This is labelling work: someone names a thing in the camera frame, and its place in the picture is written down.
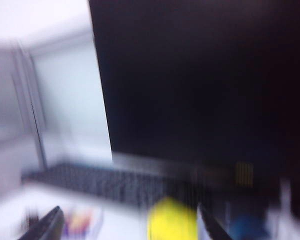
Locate aluminium partition frame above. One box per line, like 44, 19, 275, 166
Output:
0, 37, 50, 173

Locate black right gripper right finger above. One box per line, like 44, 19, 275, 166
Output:
197, 201, 240, 240

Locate black computer monitor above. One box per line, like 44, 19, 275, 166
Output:
88, 0, 300, 201

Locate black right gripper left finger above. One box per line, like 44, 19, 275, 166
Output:
16, 205, 65, 240

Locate blue key tag card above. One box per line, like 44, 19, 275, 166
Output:
63, 207, 104, 238

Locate black computer keyboard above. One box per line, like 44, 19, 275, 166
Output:
21, 161, 216, 210

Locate white raised desk board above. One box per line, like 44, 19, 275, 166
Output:
0, 186, 300, 240

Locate yellow label plastic bottle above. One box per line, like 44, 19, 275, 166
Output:
147, 196, 271, 240

